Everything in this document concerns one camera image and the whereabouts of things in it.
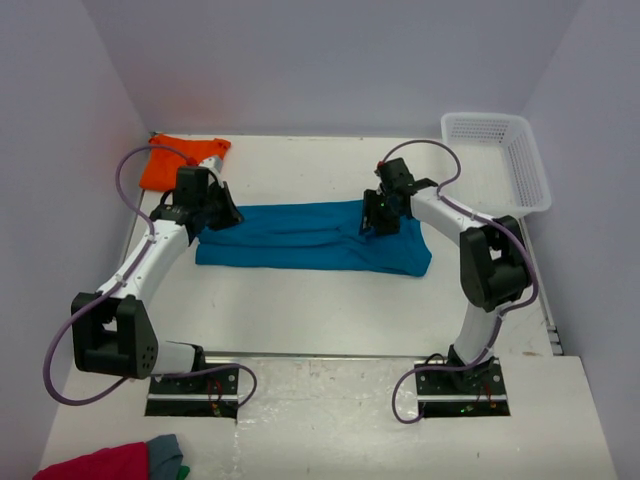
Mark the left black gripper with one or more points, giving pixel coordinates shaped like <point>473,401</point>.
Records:
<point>232,216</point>

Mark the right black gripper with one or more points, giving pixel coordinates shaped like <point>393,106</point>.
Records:
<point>371,217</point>

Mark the blue t shirt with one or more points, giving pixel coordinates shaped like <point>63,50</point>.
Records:
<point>314,236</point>

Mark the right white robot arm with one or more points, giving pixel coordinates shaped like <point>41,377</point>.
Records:
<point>495,268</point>

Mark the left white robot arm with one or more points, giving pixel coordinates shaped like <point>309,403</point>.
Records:
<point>112,332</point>

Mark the orange folded t shirt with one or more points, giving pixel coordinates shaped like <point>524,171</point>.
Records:
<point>161,170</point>

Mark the white plastic basket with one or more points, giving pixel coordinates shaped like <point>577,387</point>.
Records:
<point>501,169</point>

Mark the grey t shirt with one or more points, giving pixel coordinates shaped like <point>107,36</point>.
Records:
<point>165,457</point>

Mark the red t shirt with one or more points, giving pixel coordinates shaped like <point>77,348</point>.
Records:
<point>130,461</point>

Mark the green t shirt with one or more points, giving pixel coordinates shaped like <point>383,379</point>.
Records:
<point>183,473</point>

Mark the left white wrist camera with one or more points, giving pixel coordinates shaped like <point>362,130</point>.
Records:
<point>213,163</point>

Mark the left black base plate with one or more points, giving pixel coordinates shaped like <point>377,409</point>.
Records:
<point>208,396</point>

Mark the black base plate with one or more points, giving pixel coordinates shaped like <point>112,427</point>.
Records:
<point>208,396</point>
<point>480,392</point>

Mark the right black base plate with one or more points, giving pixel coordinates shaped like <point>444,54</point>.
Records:
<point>480,392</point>

